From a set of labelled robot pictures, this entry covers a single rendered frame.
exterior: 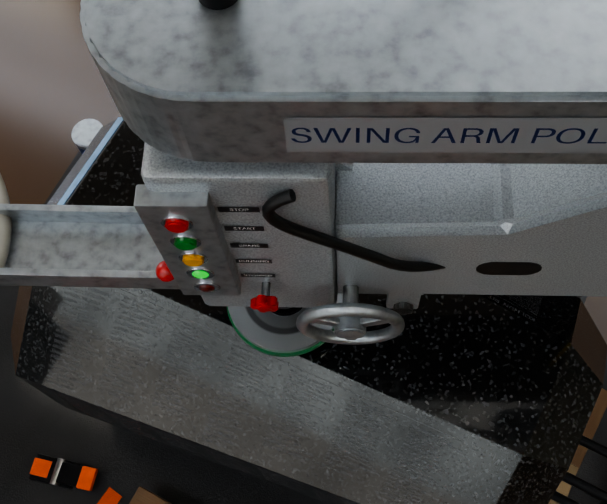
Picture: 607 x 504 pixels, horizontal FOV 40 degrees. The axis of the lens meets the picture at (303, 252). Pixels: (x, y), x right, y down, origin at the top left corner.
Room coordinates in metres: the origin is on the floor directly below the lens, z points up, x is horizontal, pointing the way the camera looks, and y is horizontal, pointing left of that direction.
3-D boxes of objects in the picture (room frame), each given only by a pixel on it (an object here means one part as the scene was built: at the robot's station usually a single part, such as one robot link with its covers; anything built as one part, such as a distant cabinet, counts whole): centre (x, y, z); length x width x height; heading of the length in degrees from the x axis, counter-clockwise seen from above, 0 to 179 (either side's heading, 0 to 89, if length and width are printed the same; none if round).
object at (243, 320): (0.51, 0.04, 0.87); 0.21 x 0.21 x 0.01
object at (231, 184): (0.50, -0.04, 1.32); 0.36 x 0.22 x 0.45; 81
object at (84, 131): (1.39, 0.60, 0.08); 0.10 x 0.10 x 0.13
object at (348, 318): (0.37, -0.06, 1.20); 0.15 x 0.10 x 0.15; 81
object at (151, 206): (0.41, 0.13, 1.37); 0.08 x 0.03 x 0.28; 81
